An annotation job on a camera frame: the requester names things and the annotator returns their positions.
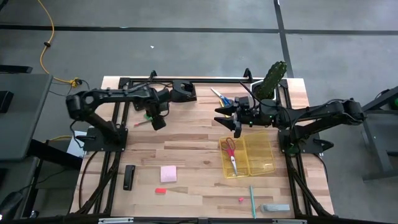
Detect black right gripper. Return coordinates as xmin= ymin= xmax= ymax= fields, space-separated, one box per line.
xmin=213 ymin=95 xmax=275 ymax=132

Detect blue-handled scissors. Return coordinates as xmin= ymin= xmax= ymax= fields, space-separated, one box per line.
xmin=210 ymin=87 xmax=233 ymax=108

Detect red-handled scissors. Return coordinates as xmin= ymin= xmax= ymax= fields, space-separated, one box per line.
xmin=224 ymin=136 xmax=239 ymax=177

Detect yellow transparent pencil case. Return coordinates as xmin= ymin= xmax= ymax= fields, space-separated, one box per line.
xmin=219 ymin=131 xmax=277 ymax=180

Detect pink sticky note pad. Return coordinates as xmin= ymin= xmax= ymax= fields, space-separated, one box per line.
xmin=160 ymin=165 xmax=178 ymax=184

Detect teal pencil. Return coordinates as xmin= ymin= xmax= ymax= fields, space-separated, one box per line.
xmin=249 ymin=185 xmax=257 ymax=219

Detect green cactus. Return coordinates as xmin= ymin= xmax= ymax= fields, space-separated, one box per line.
xmin=257 ymin=60 xmax=288 ymax=100

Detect black stapler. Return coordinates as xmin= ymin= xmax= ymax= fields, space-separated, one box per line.
xmin=123 ymin=164 xmax=136 ymax=191

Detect grey eraser block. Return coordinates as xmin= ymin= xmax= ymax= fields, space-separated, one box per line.
xmin=259 ymin=203 xmax=291 ymax=213

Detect gray side desk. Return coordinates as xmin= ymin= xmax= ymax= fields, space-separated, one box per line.
xmin=0 ymin=73 xmax=53 ymax=161

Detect gray metal stand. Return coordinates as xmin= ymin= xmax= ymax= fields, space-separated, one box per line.
xmin=360 ymin=85 xmax=398 ymax=181

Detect black box on desk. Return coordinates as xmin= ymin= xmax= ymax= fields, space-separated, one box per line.
xmin=0 ymin=90 xmax=15 ymax=113

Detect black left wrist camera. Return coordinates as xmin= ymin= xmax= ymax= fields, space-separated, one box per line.
xmin=151 ymin=114 xmax=167 ymax=131

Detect black metal table frame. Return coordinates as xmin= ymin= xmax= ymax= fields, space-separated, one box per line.
xmin=71 ymin=67 xmax=333 ymax=224

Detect yellow extension cable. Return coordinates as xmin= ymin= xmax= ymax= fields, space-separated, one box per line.
xmin=36 ymin=0 xmax=80 ymax=88

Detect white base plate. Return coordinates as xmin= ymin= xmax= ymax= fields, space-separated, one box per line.
xmin=67 ymin=130 xmax=88 ymax=158

